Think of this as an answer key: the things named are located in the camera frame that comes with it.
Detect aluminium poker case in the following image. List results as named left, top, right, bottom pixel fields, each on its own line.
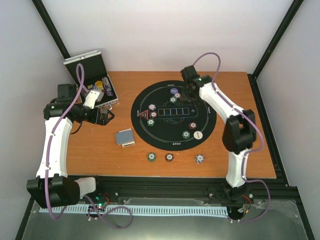
left=63, top=50, right=119, bottom=108

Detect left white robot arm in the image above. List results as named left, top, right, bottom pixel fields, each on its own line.
left=26, top=84, right=115, bottom=209

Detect purple small blind button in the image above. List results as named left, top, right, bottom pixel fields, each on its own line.
left=170, top=88, right=179, bottom=95

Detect blue poker chip stack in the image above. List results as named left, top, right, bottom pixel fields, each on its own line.
left=194, top=154, right=205, bottom=164

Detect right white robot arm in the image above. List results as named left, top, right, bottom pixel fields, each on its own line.
left=180, top=65, right=257, bottom=202

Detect round black poker mat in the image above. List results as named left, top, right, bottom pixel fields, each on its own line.
left=131, top=80, right=217, bottom=151

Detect green poker chip stack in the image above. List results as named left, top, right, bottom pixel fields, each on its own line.
left=147, top=152, right=157, bottom=162

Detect red triangular all-in button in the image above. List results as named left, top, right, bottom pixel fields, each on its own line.
left=138, top=109, right=150, bottom=120

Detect white big blind button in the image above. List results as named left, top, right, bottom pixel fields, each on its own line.
left=193, top=131, right=203, bottom=140

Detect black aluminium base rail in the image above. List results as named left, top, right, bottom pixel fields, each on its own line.
left=96, top=176, right=301, bottom=206

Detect chips inside case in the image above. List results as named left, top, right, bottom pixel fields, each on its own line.
left=87, top=77, right=115, bottom=97

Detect brown poker chip stack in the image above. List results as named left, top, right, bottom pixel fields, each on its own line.
left=165, top=153, right=174, bottom=162

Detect light blue cable duct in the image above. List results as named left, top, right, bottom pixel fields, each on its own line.
left=52, top=203, right=228, bottom=218

